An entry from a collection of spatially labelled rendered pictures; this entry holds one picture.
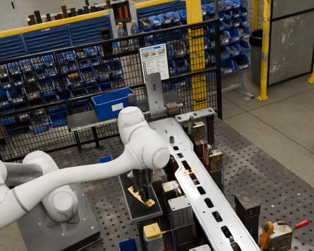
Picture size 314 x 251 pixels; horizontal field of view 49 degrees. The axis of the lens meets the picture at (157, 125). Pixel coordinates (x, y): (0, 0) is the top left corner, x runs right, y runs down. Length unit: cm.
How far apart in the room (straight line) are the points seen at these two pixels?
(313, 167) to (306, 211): 155
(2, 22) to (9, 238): 573
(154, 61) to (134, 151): 164
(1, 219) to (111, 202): 116
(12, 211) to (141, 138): 50
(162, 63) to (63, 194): 139
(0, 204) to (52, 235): 80
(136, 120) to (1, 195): 53
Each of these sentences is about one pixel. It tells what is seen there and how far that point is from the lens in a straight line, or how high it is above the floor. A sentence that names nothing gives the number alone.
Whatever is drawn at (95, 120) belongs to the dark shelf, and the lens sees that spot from 263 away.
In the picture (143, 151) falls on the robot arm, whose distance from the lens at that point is 116.
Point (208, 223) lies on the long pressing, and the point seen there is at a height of 100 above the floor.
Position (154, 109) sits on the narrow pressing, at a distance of 258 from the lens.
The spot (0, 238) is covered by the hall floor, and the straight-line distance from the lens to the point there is 352.
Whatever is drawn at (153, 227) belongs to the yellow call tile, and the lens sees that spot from 150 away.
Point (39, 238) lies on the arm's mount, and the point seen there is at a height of 85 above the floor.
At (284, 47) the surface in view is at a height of 65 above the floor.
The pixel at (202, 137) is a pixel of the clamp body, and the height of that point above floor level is 95.
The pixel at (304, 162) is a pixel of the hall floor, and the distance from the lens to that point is 382.
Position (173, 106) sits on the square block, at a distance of 259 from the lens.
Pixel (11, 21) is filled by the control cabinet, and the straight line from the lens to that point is 839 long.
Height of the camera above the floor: 224
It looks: 30 degrees down
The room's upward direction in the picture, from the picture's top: 8 degrees counter-clockwise
